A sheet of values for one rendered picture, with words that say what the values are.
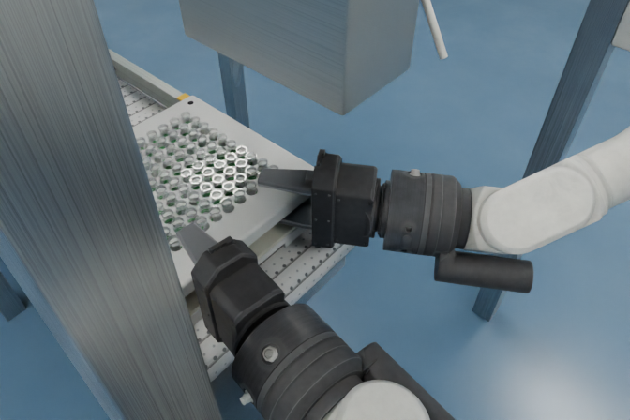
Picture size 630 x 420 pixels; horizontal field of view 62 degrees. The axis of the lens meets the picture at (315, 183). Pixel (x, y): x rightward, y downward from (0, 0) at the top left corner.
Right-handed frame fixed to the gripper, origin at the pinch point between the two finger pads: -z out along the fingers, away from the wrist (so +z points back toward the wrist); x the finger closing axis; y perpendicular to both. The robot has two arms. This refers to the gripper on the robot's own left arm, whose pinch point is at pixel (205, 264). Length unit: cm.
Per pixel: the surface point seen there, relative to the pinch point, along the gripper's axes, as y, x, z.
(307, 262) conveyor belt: 11.4, 7.4, 1.8
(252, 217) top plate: 7.2, 0.0, -2.2
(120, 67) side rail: 12.2, 4.4, -46.4
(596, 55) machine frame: 83, 9, 0
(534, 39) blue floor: 246, 99, -87
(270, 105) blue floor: 101, 100, -132
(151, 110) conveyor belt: 11.8, 7.3, -36.5
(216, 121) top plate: 13.5, 0.1, -18.9
